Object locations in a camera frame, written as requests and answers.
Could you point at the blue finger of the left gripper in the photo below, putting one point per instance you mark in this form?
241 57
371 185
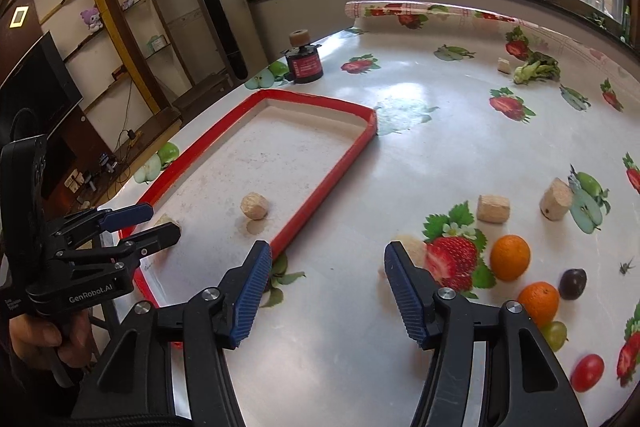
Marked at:
150 241
114 220

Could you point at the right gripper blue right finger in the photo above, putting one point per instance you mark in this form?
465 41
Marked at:
413 290

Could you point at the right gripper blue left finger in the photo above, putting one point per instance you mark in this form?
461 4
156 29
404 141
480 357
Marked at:
242 288

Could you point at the orange fruit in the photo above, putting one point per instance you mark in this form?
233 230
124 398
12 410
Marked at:
541 301
509 257

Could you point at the green grape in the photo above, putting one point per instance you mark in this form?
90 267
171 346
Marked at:
555 333

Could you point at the dark purple plum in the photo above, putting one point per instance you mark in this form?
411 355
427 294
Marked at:
572 284

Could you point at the cork cylinder with hole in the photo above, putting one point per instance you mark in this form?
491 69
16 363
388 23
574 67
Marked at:
556 201

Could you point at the red tomato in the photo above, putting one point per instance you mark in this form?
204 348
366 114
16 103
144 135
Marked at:
587 373

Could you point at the cork block front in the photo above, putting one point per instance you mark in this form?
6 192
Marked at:
160 222

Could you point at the person's left hand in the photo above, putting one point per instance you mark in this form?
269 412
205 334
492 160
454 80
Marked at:
32 337

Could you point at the wooden low cabinet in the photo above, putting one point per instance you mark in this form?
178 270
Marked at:
91 173

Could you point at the red rimmed white tray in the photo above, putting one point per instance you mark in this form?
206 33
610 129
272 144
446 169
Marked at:
299 151

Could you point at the wooden stool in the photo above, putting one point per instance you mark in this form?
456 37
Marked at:
204 94

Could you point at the black television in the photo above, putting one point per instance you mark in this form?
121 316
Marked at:
36 97

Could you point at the fruit print tablecloth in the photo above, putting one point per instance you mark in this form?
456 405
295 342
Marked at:
452 128

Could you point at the purple plush toy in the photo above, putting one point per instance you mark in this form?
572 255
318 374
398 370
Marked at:
93 19

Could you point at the small green insect toy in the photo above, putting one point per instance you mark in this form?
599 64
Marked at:
625 267

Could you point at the black motor with cork wheel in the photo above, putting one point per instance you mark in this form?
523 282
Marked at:
303 59

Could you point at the tiny cork piece far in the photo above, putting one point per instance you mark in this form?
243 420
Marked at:
504 66

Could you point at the green leafy vegetable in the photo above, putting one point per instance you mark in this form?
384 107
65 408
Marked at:
539 67

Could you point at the green bottle on sill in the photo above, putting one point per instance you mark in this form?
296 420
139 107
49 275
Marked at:
625 36

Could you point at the wooden wall shelf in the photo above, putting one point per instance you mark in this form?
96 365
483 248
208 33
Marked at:
129 67

